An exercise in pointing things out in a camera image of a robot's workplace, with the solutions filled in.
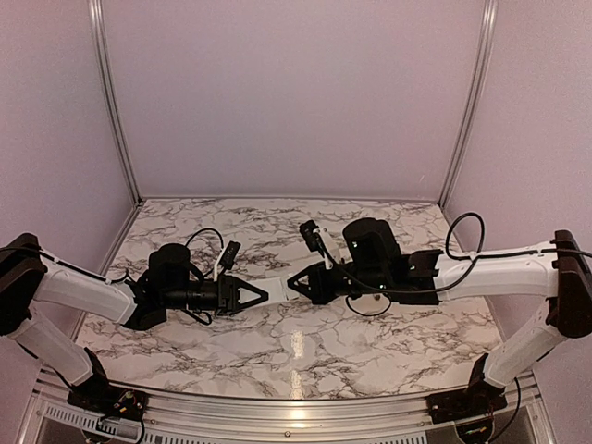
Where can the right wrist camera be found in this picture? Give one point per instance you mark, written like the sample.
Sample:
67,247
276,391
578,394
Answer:
318,240

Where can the white remote control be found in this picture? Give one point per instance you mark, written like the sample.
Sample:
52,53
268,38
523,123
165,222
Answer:
276,288

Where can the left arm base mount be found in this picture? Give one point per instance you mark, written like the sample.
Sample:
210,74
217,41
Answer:
98,394

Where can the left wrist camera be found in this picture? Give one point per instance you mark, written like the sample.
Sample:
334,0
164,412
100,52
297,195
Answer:
226,260

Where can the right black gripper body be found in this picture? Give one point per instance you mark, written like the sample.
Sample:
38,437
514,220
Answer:
367,281

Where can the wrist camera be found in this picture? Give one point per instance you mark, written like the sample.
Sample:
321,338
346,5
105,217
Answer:
318,240
226,260

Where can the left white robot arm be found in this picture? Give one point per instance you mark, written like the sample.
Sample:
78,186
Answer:
30,275

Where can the right aluminium frame post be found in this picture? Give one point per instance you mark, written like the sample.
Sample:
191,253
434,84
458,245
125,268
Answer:
476,88

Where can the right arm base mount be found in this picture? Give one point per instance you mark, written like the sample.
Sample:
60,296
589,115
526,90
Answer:
477,398

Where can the aluminium frame post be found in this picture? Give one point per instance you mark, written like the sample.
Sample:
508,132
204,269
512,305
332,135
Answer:
97,19
476,88

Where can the left aluminium frame post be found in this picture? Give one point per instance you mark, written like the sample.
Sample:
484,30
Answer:
97,19

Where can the front aluminium rail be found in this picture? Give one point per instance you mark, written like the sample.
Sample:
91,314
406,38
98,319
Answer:
172,417

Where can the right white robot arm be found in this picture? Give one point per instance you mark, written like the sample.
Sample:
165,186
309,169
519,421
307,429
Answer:
556,271

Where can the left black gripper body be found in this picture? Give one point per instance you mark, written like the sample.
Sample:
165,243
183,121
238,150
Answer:
178,299

